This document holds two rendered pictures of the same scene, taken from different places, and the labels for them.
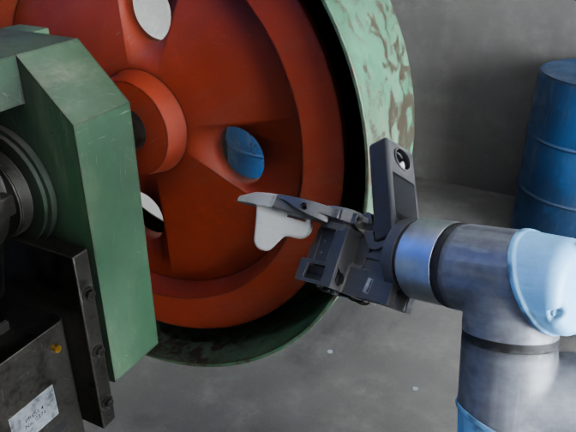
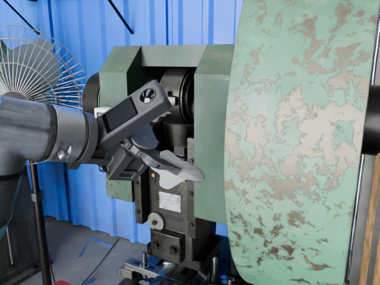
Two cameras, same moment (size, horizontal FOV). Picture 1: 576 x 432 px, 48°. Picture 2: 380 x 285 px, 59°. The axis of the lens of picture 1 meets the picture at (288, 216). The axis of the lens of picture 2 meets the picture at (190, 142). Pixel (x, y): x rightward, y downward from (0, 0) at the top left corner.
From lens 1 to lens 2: 90 cm
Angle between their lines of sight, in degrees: 83
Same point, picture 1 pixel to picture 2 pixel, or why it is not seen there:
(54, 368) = (183, 189)
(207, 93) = not seen: hidden behind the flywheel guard
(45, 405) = (175, 202)
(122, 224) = (214, 137)
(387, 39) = (325, 40)
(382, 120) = (263, 105)
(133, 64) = not seen: hidden behind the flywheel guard
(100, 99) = (219, 69)
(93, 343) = (190, 188)
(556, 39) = not seen: outside the picture
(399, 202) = (113, 112)
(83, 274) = (190, 150)
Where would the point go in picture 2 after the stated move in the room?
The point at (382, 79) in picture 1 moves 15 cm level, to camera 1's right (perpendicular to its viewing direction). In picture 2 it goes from (283, 71) to (327, 78)
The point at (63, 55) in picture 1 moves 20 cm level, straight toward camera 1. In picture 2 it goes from (226, 48) to (143, 47)
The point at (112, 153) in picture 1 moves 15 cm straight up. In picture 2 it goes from (215, 97) to (216, 29)
